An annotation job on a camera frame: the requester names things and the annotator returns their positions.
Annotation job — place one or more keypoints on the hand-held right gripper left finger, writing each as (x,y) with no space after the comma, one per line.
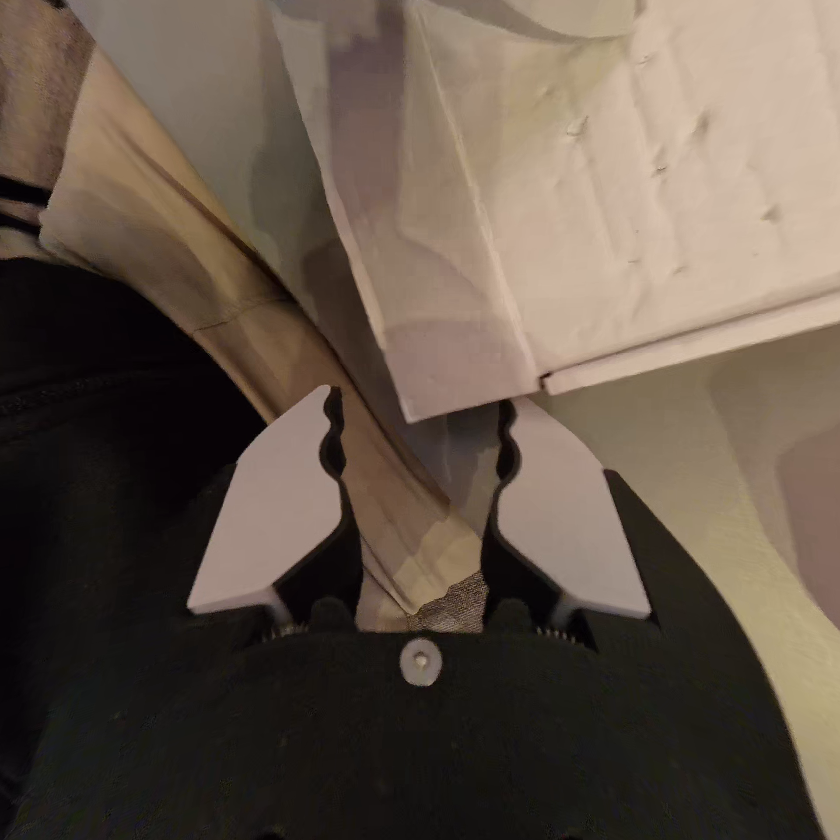
(275,518)

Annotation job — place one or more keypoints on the white cardboard box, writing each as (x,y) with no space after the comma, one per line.
(590,229)

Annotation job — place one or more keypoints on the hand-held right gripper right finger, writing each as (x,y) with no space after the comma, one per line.
(571,525)

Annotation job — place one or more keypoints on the beige cloth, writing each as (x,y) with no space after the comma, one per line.
(197,262)

